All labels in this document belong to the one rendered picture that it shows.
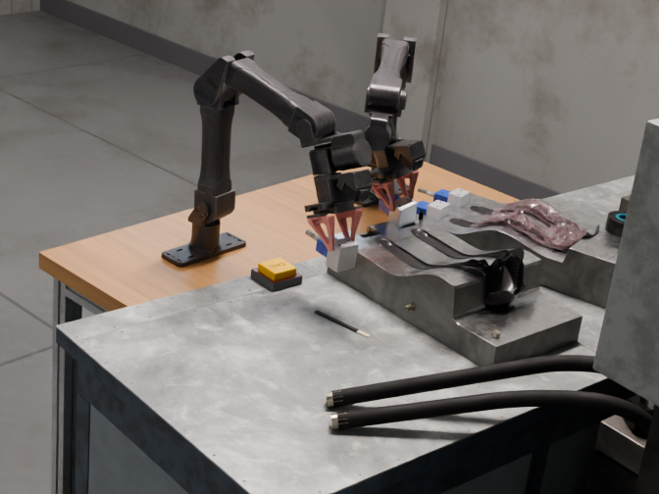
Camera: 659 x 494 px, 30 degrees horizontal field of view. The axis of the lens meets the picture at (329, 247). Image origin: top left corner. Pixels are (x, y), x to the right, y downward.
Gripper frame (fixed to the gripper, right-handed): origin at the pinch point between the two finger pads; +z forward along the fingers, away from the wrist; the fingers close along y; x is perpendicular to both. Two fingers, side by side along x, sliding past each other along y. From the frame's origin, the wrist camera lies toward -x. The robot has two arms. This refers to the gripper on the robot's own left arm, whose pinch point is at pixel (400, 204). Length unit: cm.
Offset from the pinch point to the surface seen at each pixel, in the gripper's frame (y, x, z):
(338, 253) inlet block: -30.1, -16.1, -0.7
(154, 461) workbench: -82, -19, 19
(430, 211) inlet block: 14.1, 8.3, 7.0
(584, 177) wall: 202, 142, 65
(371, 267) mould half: -19.0, -9.8, 7.0
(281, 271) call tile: -32.8, 2.6, 3.4
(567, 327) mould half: 1.7, -41.4, 26.1
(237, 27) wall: 179, 335, -24
